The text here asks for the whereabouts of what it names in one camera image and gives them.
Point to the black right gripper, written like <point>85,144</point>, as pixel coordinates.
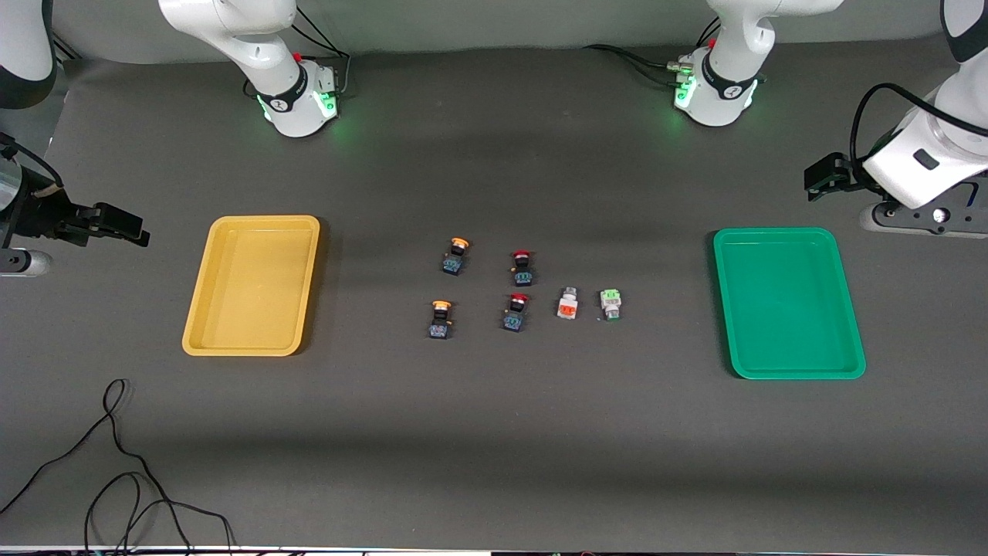
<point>40,217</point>

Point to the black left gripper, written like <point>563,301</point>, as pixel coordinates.
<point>832,174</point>

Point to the white button with green block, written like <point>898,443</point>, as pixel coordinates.
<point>610,300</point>

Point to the white button with orange block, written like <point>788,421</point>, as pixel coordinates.
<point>567,309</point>

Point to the yellow push button switch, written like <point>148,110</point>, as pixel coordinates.
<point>454,264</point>
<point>439,330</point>

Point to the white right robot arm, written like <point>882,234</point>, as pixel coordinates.
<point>255,46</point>

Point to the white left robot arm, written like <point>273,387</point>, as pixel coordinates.
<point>733,46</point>

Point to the green plastic tray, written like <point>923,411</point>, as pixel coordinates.
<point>787,305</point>

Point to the yellow plastic tray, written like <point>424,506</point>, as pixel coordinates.
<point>251,286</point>

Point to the dark grey table mat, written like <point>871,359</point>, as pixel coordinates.
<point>494,463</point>

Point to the aluminium frame rail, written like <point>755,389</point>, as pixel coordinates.
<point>65,51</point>

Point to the red push button switch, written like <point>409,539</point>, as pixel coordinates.
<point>514,320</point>
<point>522,276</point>

